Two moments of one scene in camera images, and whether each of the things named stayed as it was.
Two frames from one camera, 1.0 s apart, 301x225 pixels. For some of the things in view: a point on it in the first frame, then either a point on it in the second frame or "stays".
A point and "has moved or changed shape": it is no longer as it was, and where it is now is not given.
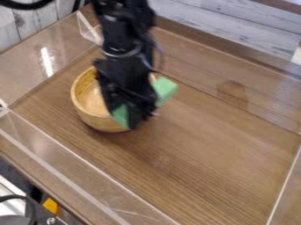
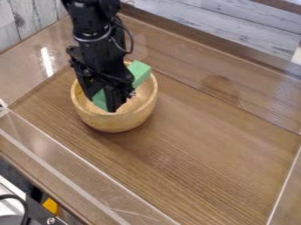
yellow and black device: x=43 y=211 stays
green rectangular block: x=165 y=89 has moved or changed shape
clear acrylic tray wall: x=64 y=179 stays
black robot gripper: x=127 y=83 → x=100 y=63
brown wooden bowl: x=91 y=103 stays
